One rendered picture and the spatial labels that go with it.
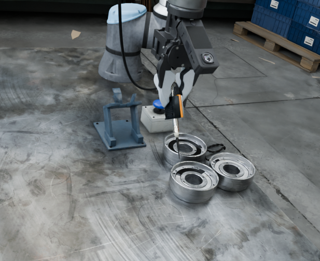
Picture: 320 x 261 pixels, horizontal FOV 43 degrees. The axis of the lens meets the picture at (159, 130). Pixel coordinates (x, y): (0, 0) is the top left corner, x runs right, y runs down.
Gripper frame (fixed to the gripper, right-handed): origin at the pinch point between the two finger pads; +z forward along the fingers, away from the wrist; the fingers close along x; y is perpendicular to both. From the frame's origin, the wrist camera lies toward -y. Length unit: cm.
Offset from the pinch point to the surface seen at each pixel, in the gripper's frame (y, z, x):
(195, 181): -8.3, 15.9, -4.5
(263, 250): -29.4, 16.8, -8.0
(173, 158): -0.7, 14.6, -2.4
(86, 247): -19.1, 16.9, 23.6
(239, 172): -9.2, 14.7, -15.5
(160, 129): 14.3, 16.2, -6.2
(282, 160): 86, 98, -139
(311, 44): 232, 78, -292
